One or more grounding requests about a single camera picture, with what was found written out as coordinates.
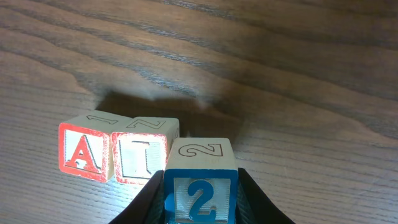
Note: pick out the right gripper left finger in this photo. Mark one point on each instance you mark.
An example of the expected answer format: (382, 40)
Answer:
(137, 212)

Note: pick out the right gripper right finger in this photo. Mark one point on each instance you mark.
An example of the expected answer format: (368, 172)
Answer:
(254, 206)

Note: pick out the blue number 2 block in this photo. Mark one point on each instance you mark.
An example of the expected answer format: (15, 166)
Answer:
(201, 181)

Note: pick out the red letter I block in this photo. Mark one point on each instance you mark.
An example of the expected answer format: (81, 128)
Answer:
(141, 147)

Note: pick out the red letter A block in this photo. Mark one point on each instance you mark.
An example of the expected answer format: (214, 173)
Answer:
(85, 146)

